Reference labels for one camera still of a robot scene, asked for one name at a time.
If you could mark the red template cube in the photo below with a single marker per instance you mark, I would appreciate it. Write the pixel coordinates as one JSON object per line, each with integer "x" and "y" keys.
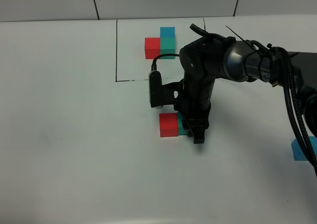
{"x": 152, "y": 48}

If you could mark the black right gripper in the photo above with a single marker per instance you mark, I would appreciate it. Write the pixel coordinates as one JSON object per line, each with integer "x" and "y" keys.
{"x": 192, "y": 98}

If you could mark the green template cube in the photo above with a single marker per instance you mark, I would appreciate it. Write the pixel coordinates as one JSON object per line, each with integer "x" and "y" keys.
{"x": 167, "y": 45}

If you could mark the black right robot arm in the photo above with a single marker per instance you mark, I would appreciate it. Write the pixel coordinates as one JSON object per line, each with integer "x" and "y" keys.
{"x": 213, "y": 56}

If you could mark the blue template cube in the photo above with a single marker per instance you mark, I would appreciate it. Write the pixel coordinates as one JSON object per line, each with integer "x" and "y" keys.
{"x": 167, "y": 32}

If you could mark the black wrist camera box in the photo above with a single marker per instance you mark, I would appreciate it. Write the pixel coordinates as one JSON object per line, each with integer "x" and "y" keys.
{"x": 155, "y": 89}

